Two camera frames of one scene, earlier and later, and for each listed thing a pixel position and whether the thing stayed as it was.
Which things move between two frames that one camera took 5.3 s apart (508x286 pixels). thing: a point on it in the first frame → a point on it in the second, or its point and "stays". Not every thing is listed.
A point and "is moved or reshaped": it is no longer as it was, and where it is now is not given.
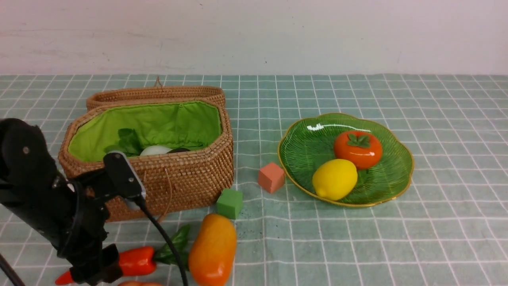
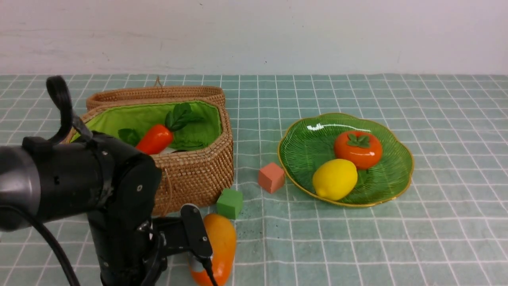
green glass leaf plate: (308, 142) stays
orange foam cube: (271, 177) stays
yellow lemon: (335, 179) stays
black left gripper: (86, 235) → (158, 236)
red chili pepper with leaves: (137, 261) is moved or reshaped
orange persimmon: (363, 148) stays
